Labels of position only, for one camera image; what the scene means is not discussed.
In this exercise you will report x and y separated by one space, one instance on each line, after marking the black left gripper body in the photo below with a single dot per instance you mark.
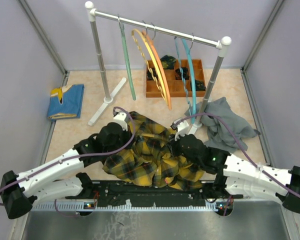
124 139

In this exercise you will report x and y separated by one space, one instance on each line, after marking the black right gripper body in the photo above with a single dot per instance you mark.
177 150

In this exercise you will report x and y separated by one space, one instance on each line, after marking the blue hanger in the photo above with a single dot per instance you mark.
192 105

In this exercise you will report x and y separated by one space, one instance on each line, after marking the yellow plaid shirt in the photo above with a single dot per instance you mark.
149 162

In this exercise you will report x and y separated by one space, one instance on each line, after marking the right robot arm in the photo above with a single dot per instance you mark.
238 177

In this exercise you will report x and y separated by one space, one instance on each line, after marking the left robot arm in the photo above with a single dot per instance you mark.
62 177

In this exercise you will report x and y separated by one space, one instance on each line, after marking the grey shirt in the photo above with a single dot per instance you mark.
225 129

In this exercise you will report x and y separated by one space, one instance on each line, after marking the yellow hanger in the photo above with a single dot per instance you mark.
136 31

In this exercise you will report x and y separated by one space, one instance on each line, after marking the orange hanger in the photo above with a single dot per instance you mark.
163 85

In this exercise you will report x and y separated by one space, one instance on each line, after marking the green hanger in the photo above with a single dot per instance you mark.
126 59

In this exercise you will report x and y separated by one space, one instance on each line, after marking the blue folded cloth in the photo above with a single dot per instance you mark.
66 102

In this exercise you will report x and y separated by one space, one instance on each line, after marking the wooden compartment tray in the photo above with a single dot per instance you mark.
176 88

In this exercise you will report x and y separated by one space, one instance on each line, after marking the dark rolled sock right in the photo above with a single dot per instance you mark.
199 85

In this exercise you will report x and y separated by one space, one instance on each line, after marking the dark rolled sock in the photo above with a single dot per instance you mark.
182 73
199 85
151 74

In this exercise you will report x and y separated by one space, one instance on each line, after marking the dark rolled sock left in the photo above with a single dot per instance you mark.
151 74

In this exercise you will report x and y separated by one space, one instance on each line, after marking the dark rolled sock middle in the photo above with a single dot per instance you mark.
182 73

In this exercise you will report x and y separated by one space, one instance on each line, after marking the camouflage rolled sock top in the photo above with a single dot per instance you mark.
168 62

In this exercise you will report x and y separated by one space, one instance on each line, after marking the white metal clothes rack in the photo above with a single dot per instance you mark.
222 46

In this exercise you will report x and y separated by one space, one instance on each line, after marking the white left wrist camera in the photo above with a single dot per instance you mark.
121 119

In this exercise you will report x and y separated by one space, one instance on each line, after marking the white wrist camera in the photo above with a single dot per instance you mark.
181 127
121 119

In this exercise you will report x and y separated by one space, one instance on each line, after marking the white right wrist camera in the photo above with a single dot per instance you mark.
181 127

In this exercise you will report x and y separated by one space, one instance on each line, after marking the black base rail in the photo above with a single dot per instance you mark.
115 193

